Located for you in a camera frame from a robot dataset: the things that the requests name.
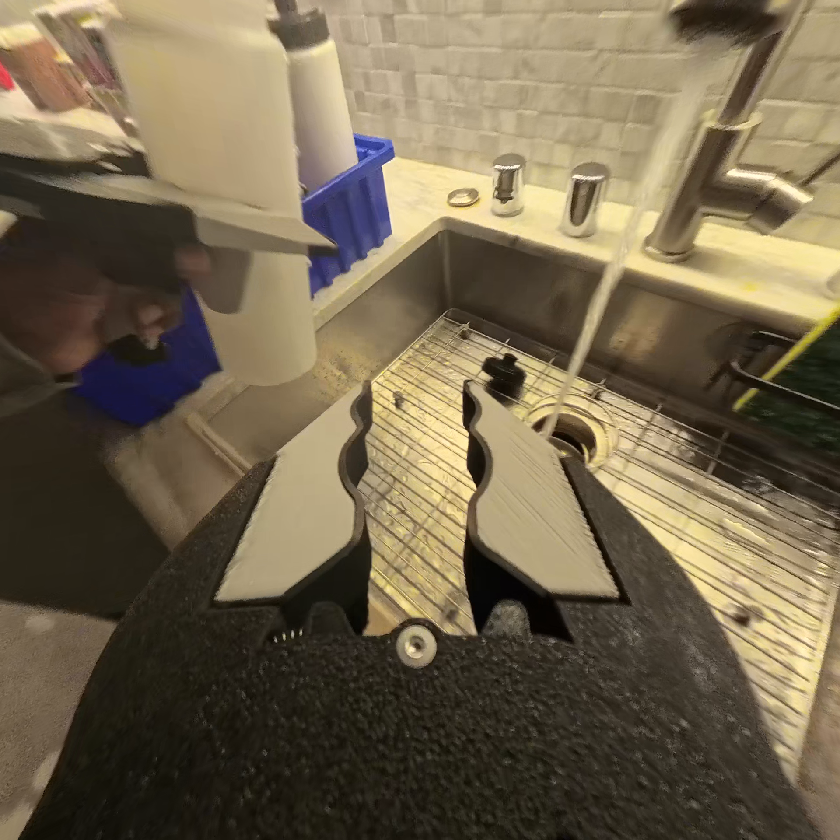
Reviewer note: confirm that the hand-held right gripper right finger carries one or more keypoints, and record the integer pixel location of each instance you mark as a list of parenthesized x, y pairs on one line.
[(531, 518)]

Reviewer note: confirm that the chrome counter knob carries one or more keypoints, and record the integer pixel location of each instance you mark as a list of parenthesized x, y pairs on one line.
[(508, 185), (584, 200)]

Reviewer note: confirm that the round metal counter disc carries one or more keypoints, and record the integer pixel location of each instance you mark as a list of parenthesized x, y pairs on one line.
[(463, 197)]

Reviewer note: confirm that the brushed steel faucet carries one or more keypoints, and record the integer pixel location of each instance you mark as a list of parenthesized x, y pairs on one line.
[(715, 170)]

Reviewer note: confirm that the green and yellow sponge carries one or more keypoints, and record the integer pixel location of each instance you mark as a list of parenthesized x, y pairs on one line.
[(800, 387)]

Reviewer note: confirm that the person's left hand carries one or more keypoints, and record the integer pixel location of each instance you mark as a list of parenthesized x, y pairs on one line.
[(59, 315)]

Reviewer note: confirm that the white plastic sports bottle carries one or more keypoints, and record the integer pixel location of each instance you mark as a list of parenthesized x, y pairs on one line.
[(321, 111), (216, 131)]

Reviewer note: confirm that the black screw cap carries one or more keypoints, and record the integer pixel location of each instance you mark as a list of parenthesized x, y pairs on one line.
[(502, 379)]

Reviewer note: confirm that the blue plastic bin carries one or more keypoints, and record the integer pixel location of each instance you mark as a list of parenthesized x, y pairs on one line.
[(351, 210)]

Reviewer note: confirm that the stainless steel sink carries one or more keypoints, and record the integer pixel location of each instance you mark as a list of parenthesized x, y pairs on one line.
[(525, 275)]

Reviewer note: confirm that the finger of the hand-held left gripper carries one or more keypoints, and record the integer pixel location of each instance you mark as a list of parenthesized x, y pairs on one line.
[(223, 282), (256, 226)]

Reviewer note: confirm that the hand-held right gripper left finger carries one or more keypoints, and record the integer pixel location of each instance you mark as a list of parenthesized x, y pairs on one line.
[(295, 525)]

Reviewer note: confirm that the stack of pink-white cartons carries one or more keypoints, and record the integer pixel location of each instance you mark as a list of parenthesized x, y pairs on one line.
[(52, 72)]

